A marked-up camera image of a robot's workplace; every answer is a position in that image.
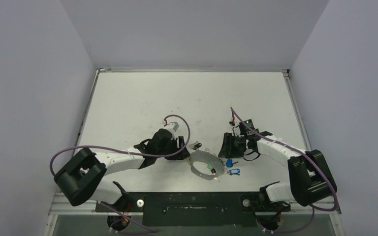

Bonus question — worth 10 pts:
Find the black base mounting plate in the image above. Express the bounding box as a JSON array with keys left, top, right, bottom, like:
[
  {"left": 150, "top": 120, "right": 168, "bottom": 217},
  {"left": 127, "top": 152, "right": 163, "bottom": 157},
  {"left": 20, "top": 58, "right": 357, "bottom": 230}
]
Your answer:
[{"left": 111, "top": 192, "right": 291, "bottom": 227}]

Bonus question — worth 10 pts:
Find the green key tag with key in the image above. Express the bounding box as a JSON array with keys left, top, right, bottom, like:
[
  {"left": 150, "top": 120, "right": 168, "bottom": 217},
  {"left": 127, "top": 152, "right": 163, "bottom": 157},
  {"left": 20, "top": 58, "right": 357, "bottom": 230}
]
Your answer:
[{"left": 207, "top": 165, "right": 216, "bottom": 175}]

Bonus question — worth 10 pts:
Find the blue key tag plain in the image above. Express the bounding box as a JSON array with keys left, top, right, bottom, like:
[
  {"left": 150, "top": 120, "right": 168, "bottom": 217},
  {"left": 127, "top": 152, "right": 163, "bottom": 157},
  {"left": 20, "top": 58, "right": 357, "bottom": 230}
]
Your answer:
[{"left": 225, "top": 158, "right": 238, "bottom": 168}]

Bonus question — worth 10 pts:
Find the blue key tag white label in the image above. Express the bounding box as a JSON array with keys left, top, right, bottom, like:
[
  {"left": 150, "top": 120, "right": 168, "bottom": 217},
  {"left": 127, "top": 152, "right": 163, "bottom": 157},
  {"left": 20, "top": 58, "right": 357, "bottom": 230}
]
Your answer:
[{"left": 228, "top": 168, "right": 241, "bottom": 176}]

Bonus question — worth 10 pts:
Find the black key tag with key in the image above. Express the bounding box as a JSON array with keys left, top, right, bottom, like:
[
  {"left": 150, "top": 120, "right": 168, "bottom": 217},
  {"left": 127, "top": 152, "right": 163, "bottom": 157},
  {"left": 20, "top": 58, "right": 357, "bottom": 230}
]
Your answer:
[{"left": 189, "top": 141, "right": 202, "bottom": 150}]

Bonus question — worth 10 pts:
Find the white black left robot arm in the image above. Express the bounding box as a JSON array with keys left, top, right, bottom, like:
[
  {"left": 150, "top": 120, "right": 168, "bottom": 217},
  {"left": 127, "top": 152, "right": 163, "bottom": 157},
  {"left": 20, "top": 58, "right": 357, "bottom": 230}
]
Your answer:
[{"left": 54, "top": 128, "right": 190, "bottom": 212}]

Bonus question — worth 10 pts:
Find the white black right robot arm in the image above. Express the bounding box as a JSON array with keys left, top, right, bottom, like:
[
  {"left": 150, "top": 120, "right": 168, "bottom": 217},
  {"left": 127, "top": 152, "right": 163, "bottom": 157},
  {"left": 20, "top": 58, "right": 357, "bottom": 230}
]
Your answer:
[{"left": 218, "top": 119, "right": 338, "bottom": 211}]

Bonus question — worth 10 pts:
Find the aluminium table frame rail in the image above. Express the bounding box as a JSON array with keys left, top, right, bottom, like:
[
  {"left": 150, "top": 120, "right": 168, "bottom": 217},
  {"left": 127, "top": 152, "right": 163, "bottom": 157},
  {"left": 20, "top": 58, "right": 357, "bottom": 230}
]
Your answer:
[{"left": 49, "top": 192, "right": 341, "bottom": 215}]

